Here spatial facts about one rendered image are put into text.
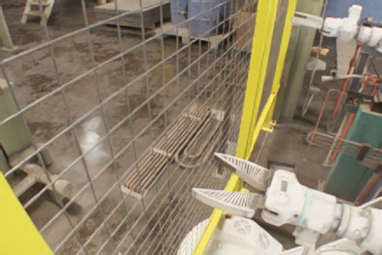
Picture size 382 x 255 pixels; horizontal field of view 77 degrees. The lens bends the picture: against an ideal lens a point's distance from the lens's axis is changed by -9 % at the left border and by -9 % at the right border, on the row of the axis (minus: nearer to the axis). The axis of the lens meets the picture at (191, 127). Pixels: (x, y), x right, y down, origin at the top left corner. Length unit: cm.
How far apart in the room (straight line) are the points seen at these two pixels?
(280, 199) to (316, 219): 7
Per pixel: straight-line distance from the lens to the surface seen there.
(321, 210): 49
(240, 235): 145
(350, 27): 116
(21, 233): 29
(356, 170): 213
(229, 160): 57
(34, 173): 214
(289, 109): 295
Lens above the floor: 160
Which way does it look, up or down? 37 degrees down
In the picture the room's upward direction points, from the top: 1 degrees clockwise
